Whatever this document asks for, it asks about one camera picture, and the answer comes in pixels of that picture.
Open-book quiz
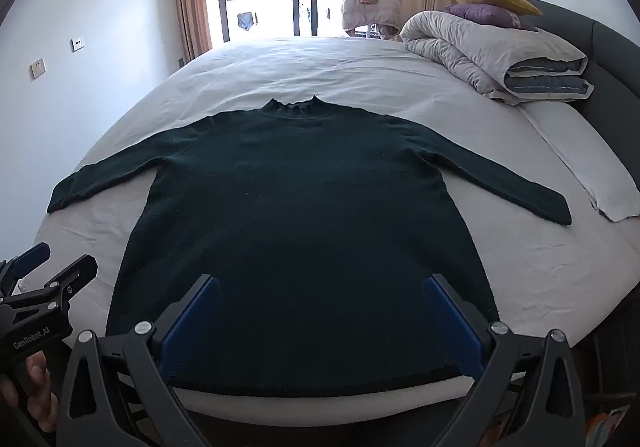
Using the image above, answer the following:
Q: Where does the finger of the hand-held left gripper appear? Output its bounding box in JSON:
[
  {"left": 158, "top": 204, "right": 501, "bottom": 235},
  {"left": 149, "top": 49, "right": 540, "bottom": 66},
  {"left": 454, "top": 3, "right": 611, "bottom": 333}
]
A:
[
  {"left": 10, "top": 254, "right": 99, "bottom": 324},
  {"left": 0, "top": 242, "right": 52, "bottom": 299}
]

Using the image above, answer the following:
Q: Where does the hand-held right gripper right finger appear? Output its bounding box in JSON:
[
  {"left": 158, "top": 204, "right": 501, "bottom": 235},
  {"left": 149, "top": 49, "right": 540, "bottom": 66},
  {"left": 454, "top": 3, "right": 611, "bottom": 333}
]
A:
[{"left": 422, "top": 273, "right": 587, "bottom": 447}]

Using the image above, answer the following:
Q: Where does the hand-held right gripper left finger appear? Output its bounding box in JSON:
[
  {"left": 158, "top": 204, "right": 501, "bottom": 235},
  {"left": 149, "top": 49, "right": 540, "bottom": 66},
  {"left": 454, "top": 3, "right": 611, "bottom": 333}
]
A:
[{"left": 59, "top": 273, "right": 222, "bottom": 447}]

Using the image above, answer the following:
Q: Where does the dark green sweater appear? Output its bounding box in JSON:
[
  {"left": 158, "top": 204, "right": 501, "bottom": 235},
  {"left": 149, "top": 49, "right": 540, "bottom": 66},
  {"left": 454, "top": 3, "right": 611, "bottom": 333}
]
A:
[{"left": 46, "top": 96, "right": 573, "bottom": 398}]

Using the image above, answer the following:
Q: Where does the person's left hand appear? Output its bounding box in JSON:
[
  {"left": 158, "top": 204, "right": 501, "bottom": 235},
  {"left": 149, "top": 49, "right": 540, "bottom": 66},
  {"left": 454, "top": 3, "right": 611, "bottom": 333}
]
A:
[{"left": 0, "top": 352, "right": 57, "bottom": 434}]

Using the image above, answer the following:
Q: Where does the colourful printed thing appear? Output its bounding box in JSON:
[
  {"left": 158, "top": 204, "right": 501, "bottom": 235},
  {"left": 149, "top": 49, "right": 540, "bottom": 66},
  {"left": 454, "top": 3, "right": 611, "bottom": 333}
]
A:
[{"left": 584, "top": 404, "right": 632, "bottom": 447}]

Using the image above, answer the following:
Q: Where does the flat white pillow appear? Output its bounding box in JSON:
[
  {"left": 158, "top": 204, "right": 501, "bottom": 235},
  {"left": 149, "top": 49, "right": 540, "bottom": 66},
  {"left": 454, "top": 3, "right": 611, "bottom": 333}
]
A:
[{"left": 517, "top": 102, "right": 640, "bottom": 224}]

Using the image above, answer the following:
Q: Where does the folded grey duvet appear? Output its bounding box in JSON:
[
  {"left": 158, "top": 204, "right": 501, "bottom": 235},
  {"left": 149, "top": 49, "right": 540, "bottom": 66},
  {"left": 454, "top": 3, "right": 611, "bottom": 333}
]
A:
[{"left": 400, "top": 10, "right": 596, "bottom": 106}]

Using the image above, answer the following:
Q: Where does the bed with white sheet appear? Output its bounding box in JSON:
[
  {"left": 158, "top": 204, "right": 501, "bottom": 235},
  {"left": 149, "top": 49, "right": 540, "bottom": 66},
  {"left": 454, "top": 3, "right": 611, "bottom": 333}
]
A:
[{"left": 30, "top": 34, "right": 640, "bottom": 423}]

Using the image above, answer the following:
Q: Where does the purple pillow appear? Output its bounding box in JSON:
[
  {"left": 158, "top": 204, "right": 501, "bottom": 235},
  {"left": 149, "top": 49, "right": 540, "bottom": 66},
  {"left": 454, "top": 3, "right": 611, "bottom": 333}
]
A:
[{"left": 444, "top": 3, "right": 538, "bottom": 32}]

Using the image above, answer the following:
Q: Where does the dark grey bed headboard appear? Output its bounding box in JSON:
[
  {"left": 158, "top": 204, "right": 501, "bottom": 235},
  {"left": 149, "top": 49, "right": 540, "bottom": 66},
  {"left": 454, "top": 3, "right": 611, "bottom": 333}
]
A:
[{"left": 517, "top": 0, "right": 640, "bottom": 128}]

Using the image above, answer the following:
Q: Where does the white puffer vest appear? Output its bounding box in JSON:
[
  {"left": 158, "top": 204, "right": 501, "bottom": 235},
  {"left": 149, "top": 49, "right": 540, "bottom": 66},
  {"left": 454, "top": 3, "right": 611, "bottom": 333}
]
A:
[{"left": 341, "top": 0, "right": 402, "bottom": 38}]

